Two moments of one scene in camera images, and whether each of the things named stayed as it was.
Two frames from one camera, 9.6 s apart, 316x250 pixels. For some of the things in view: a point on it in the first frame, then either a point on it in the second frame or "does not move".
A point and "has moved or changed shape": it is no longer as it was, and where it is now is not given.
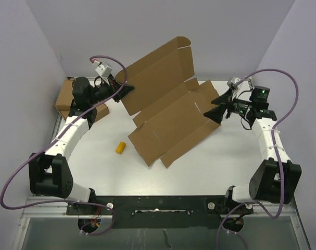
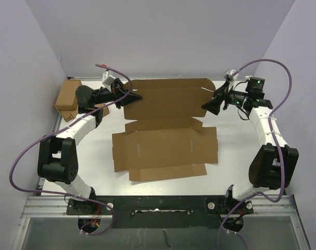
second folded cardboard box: [102, 111] does not move
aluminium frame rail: [51, 209] does not move
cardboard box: [169, 111] has moved or changed shape
